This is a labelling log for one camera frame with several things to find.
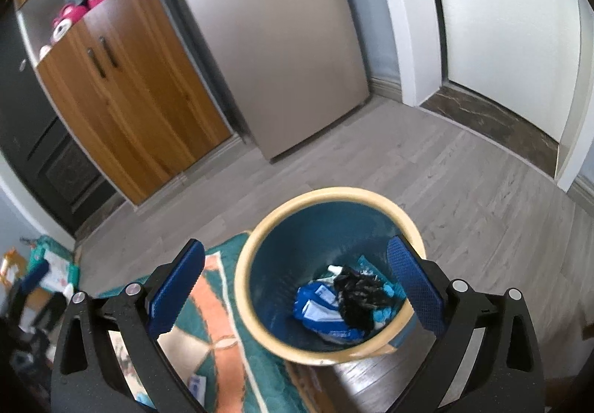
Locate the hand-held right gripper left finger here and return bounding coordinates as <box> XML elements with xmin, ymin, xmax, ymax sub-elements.
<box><xmin>50</xmin><ymin>237</ymin><xmax>207</xmax><ymax>413</ymax></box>

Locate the blue white packet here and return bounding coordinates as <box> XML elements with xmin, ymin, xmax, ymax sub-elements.
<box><xmin>292</xmin><ymin>281</ymin><xmax>373</xmax><ymax>345</ymax></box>
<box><xmin>187</xmin><ymin>373</ymin><xmax>208</xmax><ymax>407</ymax></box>

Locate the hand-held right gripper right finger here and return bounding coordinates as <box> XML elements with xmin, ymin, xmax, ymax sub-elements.
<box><xmin>387</xmin><ymin>234</ymin><xmax>546</xmax><ymax>413</ymax></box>

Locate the white door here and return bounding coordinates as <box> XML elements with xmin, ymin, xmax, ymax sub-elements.
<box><xmin>426</xmin><ymin>0</ymin><xmax>582</xmax><ymax>150</ymax></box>

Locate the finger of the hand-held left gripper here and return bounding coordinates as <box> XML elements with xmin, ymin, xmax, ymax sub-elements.
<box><xmin>9</xmin><ymin>261</ymin><xmax>51</xmax><ymax>316</ymax></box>
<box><xmin>35</xmin><ymin>291</ymin><xmax>68</xmax><ymax>332</ymax></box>

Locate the black cabinet handle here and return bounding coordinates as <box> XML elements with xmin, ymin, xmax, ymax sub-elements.
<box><xmin>86</xmin><ymin>48</ymin><xmax>107</xmax><ymax>80</ymax></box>
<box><xmin>99</xmin><ymin>36</ymin><xmax>120</xmax><ymax>69</ymax></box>

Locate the wooden cabinet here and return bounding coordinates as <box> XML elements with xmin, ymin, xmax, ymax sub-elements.
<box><xmin>14</xmin><ymin>0</ymin><xmax>234</xmax><ymax>206</ymax></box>

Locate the green white box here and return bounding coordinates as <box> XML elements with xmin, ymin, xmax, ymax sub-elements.
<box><xmin>25</xmin><ymin>234</ymin><xmax>83</xmax><ymax>299</ymax></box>

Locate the black bag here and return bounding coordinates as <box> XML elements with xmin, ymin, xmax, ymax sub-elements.
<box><xmin>333</xmin><ymin>267</ymin><xmax>396</xmax><ymax>334</ymax></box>

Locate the beige refrigerator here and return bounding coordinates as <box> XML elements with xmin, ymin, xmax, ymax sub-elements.
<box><xmin>153</xmin><ymin>0</ymin><xmax>373</xmax><ymax>164</ymax></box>

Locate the blue bin with cream rim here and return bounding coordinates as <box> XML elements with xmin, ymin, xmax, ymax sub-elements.
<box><xmin>234</xmin><ymin>187</ymin><xmax>428</xmax><ymax>366</ymax></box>

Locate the dark entrance door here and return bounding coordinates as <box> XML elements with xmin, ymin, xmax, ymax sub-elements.
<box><xmin>0</xmin><ymin>14</ymin><xmax>118</xmax><ymax>234</ymax></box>

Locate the teal orange patterned mat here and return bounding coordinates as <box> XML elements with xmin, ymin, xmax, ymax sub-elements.
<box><xmin>99</xmin><ymin>230</ymin><xmax>316</xmax><ymax>413</ymax></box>

